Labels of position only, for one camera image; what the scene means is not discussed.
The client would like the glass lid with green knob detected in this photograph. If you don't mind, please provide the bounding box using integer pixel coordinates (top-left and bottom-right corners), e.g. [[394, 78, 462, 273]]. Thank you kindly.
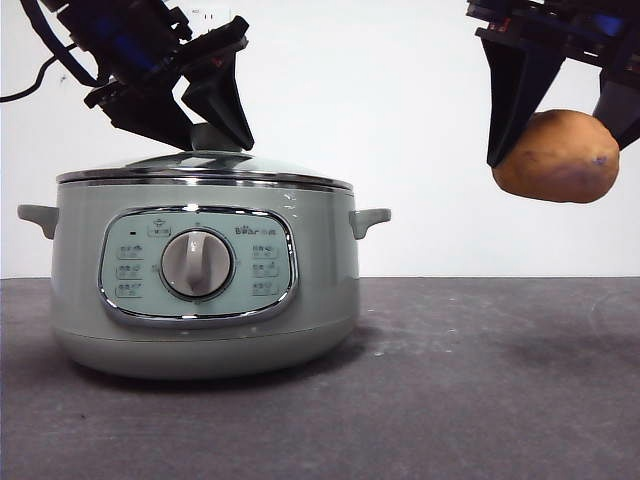
[[56, 122, 355, 193]]

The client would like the brown potato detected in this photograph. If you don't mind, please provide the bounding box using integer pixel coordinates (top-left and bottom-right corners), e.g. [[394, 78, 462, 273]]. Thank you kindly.
[[491, 109, 621, 204]]

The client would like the sage green electric cooking pot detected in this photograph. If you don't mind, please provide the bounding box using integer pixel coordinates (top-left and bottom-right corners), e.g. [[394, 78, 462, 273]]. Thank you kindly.
[[17, 178, 393, 382]]

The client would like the thick black cable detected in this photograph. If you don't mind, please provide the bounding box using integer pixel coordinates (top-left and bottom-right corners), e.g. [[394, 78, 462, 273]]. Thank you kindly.
[[19, 0, 101, 86]]

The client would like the white wall socket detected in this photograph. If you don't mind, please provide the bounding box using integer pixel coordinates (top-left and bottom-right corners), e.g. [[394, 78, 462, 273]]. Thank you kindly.
[[188, 7, 232, 37]]

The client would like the thin black cable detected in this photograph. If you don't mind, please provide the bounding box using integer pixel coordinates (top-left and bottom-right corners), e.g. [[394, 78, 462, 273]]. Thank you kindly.
[[0, 52, 64, 104]]

